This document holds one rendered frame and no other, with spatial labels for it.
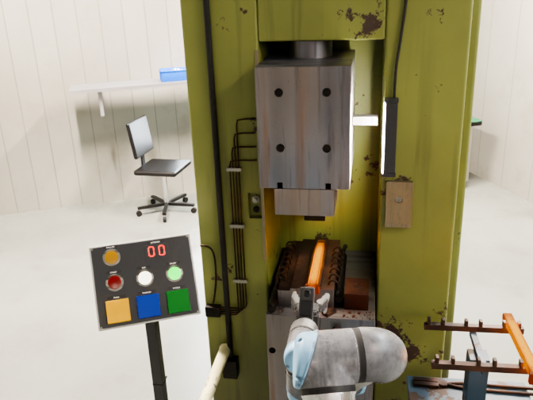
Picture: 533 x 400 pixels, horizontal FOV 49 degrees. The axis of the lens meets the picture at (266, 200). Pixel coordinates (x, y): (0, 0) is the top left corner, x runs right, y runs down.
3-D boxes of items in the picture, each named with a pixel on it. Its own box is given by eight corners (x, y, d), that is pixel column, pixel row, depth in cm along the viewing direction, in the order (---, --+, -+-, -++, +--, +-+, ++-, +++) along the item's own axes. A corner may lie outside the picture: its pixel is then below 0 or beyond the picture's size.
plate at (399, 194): (410, 228, 204) (413, 182, 198) (384, 227, 205) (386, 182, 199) (410, 225, 206) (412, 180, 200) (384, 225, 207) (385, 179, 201)
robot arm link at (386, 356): (415, 317, 124) (358, 361, 186) (357, 322, 123) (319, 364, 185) (426, 375, 119) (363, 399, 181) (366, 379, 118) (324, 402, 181)
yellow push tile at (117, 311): (131, 320, 193) (128, 297, 194) (107, 324, 191) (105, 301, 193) (131, 320, 195) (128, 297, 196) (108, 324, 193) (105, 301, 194)
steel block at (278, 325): (371, 425, 215) (375, 321, 199) (270, 415, 221) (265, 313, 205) (372, 337, 266) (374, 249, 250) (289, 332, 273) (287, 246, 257)
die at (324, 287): (333, 309, 207) (333, 287, 204) (278, 305, 210) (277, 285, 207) (339, 256, 245) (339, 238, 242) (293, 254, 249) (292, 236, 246)
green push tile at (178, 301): (191, 310, 198) (188, 288, 199) (168, 314, 196) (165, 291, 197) (190, 310, 199) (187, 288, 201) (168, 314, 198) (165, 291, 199)
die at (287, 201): (334, 217, 194) (334, 190, 191) (274, 214, 198) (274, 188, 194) (340, 176, 233) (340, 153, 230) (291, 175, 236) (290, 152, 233)
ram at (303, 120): (376, 190, 189) (380, 65, 174) (259, 188, 195) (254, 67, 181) (375, 154, 227) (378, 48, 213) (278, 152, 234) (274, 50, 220)
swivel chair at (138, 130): (191, 198, 583) (183, 110, 551) (201, 217, 532) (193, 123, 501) (134, 205, 569) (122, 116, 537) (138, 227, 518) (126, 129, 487)
